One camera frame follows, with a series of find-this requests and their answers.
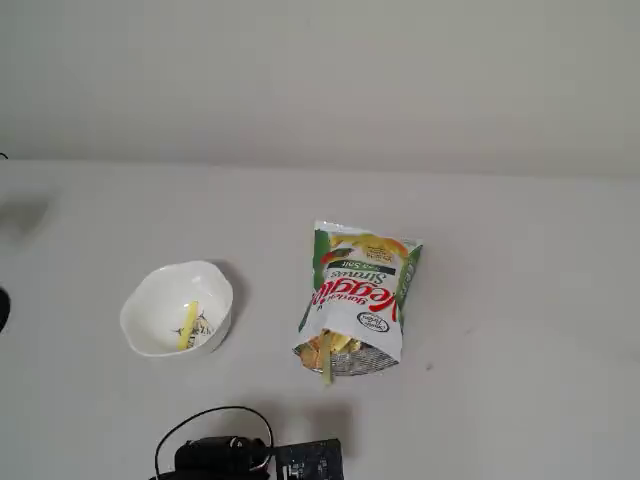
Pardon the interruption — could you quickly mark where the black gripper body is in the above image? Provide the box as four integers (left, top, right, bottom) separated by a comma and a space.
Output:
173, 434, 272, 480

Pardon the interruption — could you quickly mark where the orange veggie straw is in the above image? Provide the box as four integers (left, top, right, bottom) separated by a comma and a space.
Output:
295, 339, 324, 370

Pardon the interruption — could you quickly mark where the pale green veggie straw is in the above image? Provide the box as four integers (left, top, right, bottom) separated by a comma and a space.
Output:
319, 330, 336, 388

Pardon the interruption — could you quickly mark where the white ceramic bowl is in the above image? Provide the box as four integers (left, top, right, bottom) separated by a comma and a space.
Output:
118, 259, 236, 359

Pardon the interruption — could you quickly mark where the veggie straw snack packet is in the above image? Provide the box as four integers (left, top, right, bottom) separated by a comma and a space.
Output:
291, 218, 426, 377

